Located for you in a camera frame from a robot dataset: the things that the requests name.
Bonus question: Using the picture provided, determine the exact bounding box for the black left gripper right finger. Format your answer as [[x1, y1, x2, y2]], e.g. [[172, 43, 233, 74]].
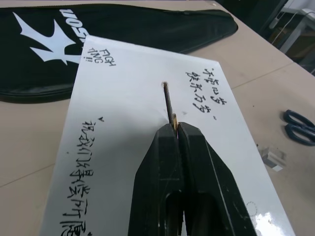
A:
[[177, 122, 259, 236]]

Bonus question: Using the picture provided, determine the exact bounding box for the white metal shelf frame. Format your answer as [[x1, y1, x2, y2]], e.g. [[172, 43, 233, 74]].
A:
[[268, 4, 315, 74]]

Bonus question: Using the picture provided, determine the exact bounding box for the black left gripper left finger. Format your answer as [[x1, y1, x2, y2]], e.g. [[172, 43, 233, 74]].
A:
[[128, 122, 180, 236]]

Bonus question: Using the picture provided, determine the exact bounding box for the clear plastic tape piece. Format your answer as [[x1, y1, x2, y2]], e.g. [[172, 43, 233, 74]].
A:
[[261, 147, 287, 173]]

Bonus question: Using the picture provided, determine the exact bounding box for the black racket bag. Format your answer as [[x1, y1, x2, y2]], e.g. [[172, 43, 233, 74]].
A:
[[0, 6, 239, 104]]

